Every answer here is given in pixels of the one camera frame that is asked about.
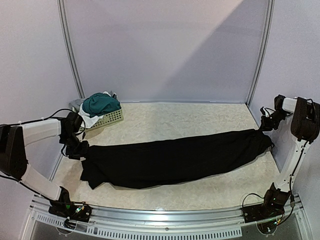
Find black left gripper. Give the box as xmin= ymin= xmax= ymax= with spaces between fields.
xmin=60 ymin=132 xmax=90 ymax=160

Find black trousers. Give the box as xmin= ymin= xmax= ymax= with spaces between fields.
xmin=80 ymin=129 xmax=273 ymax=189

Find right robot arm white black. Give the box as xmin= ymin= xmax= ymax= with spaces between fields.
xmin=258 ymin=95 xmax=320 ymax=218

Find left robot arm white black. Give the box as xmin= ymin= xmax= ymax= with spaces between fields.
xmin=0 ymin=117 xmax=89 ymax=217

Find white garment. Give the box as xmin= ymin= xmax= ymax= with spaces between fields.
xmin=77 ymin=91 xmax=112 ymax=129

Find teal green garment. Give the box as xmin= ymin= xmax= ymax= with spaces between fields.
xmin=82 ymin=92 xmax=122 ymax=118

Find cream perforated plastic basket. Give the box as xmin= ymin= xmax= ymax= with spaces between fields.
xmin=74 ymin=105 xmax=124 ymax=131

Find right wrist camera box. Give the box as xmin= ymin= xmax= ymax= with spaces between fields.
xmin=260 ymin=106 xmax=270 ymax=118

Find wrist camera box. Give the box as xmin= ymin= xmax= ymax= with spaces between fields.
xmin=65 ymin=112 xmax=83 ymax=133
xmin=260 ymin=106 xmax=270 ymax=118

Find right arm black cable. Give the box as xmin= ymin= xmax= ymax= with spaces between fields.
xmin=261 ymin=106 xmax=278 ymax=118

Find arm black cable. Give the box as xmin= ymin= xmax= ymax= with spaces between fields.
xmin=261 ymin=106 xmax=278 ymax=118
xmin=0 ymin=107 xmax=87 ymax=203

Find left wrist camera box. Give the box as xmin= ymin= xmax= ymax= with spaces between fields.
xmin=65 ymin=112 xmax=83 ymax=133

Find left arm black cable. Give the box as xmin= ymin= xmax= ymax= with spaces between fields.
xmin=0 ymin=107 xmax=87 ymax=203

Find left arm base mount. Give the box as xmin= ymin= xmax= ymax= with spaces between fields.
xmin=48 ymin=187 xmax=92 ymax=230

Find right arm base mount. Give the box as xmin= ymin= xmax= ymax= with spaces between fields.
xmin=241 ymin=180 xmax=296 ymax=236

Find aluminium front rail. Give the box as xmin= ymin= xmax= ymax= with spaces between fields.
xmin=22 ymin=196 xmax=312 ymax=240

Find right aluminium corner post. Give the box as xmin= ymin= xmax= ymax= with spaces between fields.
xmin=245 ymin=0 xmax=275 ymax=108

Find aluminium corner post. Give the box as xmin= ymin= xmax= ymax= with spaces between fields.
xmin=57 ymin=0 xmax=85 ymax=98
xmin=245 ymin=0 xmax=275 ymax=108

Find left aluminium corner post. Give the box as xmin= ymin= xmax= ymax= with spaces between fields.
xmin=57 ymin=0 xmax=85 ymax=98

